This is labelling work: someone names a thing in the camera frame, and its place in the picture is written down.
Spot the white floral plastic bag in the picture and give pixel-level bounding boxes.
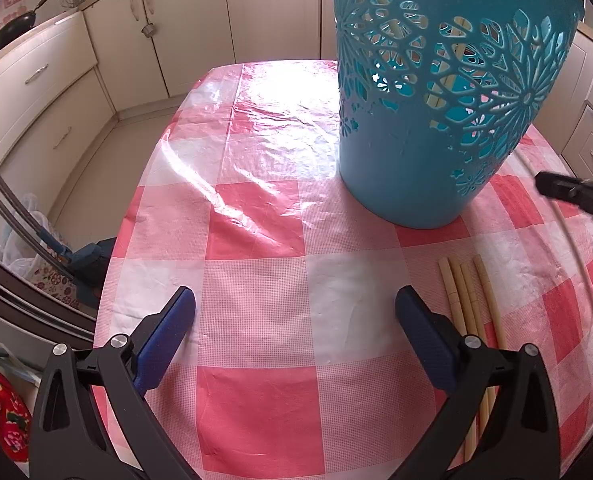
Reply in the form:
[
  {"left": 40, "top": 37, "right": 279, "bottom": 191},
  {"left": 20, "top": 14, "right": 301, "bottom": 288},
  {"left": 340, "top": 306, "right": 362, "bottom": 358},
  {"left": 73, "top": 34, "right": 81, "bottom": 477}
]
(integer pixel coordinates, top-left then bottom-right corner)
[{"left": 0, "top": 192, "right": 77, "bottom": 306}]

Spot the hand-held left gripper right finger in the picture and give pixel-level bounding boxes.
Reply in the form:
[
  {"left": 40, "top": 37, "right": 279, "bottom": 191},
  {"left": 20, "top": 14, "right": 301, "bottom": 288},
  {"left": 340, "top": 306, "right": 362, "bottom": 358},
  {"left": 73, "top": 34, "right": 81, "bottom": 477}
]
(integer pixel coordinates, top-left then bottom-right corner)
[{"left": 393, "top": 285, "right": 559, "bottom": 480}]

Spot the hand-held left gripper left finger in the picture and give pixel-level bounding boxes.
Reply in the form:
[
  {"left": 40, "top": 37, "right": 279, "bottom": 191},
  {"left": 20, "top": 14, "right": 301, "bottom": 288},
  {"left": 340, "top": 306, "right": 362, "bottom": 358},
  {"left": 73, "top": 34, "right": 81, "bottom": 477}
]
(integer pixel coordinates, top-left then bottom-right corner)
[{"left": 29, "top": 286, "right": 197, "bottom": 480}]

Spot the red floral slipper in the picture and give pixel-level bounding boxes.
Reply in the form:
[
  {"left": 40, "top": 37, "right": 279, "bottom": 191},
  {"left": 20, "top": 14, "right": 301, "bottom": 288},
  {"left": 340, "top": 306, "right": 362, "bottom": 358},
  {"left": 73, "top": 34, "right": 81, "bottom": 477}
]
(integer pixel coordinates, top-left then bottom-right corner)
[{"left": 0, "top": 366, "right": 32, "bottom": 463}]

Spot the blue perforated plastic basket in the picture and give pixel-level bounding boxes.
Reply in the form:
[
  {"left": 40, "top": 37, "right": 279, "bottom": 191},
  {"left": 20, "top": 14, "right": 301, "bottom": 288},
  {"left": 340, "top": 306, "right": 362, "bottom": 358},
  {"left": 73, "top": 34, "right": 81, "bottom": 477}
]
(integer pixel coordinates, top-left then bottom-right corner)
[{"left": 329, "top": 0, "right": 584, "bottom": 229}]

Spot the bundle of wooden chopsticks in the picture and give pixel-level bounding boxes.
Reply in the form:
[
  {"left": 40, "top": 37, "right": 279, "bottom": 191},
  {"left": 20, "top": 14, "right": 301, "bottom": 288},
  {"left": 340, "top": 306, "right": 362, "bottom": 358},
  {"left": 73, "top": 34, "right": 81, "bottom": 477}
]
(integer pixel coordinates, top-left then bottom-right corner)
[{"left": 437, "top": 255, "right": 509, "bottom": 466}]

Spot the dark blue plastic object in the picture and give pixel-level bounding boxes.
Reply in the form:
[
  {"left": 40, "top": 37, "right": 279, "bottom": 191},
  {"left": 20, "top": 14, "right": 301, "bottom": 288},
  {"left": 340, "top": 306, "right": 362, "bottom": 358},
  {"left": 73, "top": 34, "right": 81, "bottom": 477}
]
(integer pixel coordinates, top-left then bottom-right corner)
[{"left": 36, "top": 225, "right": 118, "bottom": 307}]

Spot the black wok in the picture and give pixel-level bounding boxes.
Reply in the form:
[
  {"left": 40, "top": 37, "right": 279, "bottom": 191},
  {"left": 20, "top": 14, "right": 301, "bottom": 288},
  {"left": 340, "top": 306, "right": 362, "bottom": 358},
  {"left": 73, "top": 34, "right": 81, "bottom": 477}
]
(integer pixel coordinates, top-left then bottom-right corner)
[{"left": 0, "top": 0, "right": 62, "bottom": 51}]

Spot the cream sink base cabinet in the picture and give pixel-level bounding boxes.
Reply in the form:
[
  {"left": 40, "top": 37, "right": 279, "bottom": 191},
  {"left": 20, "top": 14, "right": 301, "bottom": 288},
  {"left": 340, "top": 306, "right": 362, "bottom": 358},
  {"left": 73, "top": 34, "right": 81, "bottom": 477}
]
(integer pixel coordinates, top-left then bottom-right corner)
[{"left": 84, "top": 0, "right": 338, "bottom": 100}]

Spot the sliding door frame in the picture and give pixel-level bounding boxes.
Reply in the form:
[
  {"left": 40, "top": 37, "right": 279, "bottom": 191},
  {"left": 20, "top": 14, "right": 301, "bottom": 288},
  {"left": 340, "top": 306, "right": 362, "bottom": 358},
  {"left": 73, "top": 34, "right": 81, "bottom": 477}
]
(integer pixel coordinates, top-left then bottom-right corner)
[{"left": 0, "top": 140, "right": 102, "bottom": 336}]

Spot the cream stove base cabinet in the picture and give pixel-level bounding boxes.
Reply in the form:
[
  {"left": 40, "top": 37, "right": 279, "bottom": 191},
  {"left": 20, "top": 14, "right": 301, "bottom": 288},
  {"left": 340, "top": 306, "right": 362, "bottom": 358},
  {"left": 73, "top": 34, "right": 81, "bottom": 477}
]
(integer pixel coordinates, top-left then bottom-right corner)
[{"left": 0, "top": 10, "right": 118, "bottom": 201}]

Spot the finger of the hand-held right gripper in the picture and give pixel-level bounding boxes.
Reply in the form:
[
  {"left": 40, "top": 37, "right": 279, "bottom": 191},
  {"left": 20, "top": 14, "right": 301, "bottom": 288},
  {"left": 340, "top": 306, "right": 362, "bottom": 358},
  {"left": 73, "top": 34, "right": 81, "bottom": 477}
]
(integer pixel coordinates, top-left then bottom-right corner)
[{"left": 535, "top": 171, "right": 593, "bottom": 231}]

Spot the pink checked plastic tablecloth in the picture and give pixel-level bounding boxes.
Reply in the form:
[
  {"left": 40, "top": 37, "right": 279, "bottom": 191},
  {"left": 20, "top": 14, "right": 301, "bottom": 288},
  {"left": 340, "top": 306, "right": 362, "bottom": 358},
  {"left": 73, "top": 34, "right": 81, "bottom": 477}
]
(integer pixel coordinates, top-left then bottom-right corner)
[{"left": 94, "top": 60, "right": 593, "bottom": 480}]

